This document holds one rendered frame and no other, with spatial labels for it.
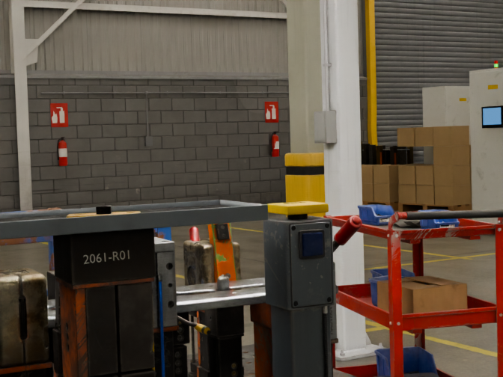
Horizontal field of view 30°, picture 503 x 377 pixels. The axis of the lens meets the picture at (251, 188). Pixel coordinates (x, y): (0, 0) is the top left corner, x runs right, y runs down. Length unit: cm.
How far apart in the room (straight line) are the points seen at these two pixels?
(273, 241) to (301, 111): 735
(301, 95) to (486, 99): 374
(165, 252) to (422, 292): 232
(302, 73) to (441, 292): 519
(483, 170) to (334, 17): 670
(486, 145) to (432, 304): 829
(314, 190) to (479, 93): 392
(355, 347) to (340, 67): 159
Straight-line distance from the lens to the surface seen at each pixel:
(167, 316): 129
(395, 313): 343
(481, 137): 1181
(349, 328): 543
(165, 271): 128
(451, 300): 359
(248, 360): 236
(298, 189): 852
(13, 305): 123
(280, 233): 119
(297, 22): 862
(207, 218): 108
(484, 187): 1180
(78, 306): 108
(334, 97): 532
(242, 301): 146
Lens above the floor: 124
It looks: 3 degrees down
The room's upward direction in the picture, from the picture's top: 2 degrees counter-clockwise
